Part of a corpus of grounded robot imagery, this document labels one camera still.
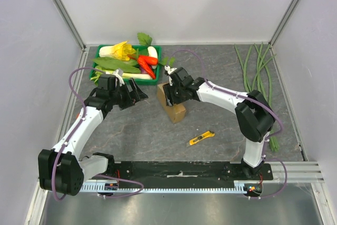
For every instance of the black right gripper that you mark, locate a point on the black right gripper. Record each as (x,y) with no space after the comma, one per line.
(170,94)

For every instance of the green leaf beside tray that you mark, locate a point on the green leaf beside tray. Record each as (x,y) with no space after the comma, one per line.
(167,61)

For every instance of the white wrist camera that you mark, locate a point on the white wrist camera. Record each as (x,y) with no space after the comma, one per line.
(118,74)
(168,71)

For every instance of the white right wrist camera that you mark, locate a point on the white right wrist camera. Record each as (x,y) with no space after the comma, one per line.
(168,71)

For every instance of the green leaf sprig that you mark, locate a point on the green leaf sprig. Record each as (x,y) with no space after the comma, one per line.
(144,39)

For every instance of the yellow napa cabbage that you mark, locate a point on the yellow napa cabbage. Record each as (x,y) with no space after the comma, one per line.
(120,51)

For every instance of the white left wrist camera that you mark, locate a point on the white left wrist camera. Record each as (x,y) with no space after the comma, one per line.
(118,74)

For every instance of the green white celery stalk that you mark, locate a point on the green white celery stalk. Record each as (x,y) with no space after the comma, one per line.
(96,75)

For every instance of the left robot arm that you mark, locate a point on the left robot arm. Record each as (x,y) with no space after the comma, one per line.
(60,170)

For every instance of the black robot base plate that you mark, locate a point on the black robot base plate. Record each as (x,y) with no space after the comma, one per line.
(188,174)

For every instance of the yellow utility knife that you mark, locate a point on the yellow utility knife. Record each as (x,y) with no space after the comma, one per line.
(199,138)

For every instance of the red chili pepper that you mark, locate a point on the red chili pepper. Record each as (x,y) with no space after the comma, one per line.
(146,62)

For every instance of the brown cardboard express box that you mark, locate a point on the brown cardboard express box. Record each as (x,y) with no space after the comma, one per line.
(176,113)

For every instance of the green long beans bundle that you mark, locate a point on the green long beans bundle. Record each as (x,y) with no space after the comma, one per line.
(261,65)

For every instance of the white radish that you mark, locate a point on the white radish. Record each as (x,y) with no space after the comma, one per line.
(153,53)

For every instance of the slotted white cable duct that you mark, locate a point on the slotted white cable duct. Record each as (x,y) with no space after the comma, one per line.
(110,186)

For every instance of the large green leaf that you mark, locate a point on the large green leaf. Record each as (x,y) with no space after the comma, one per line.
(114,64)

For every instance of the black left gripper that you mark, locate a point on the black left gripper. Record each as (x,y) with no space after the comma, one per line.
(129,102)

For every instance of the green plastic tray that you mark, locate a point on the green plastic tray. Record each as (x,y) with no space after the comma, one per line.
(137,81)

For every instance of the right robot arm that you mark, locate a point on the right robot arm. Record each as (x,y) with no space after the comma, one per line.
(254,116)

